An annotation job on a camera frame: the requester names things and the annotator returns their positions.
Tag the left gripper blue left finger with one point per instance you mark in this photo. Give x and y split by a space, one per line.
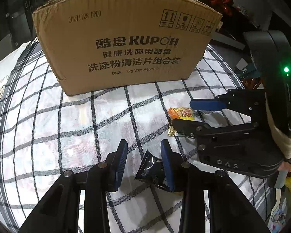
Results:
108 174

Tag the silver gold candy bar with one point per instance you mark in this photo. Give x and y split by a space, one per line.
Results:
173 133

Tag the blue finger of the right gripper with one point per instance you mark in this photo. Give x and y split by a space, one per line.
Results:
207 105
190 128

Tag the person right hand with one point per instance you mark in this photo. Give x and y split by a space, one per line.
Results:
285 166

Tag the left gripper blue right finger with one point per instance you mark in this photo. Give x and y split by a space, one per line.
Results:
179 174

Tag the small black snack packet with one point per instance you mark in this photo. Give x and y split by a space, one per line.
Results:
151 171

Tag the red balloons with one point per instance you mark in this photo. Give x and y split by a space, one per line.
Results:
222 6

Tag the yellow orange jelly pouch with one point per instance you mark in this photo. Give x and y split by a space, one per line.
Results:
183 113

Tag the brown cardboard box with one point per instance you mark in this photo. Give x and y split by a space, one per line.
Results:
99 44

